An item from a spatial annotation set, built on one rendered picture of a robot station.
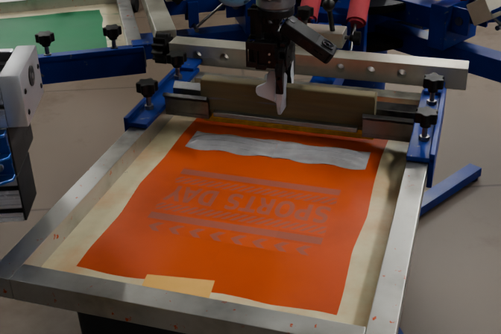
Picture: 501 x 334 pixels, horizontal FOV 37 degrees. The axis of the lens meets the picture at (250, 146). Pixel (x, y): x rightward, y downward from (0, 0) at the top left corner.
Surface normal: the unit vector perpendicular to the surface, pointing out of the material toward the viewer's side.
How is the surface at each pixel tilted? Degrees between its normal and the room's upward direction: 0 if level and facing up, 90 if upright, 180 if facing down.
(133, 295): 0
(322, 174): 0
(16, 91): 90
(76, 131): 0
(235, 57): 90
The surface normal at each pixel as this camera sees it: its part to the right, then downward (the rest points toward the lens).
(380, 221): -0.03, -0.88
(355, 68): -0.29, 0.47
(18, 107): 0.06, 0.48
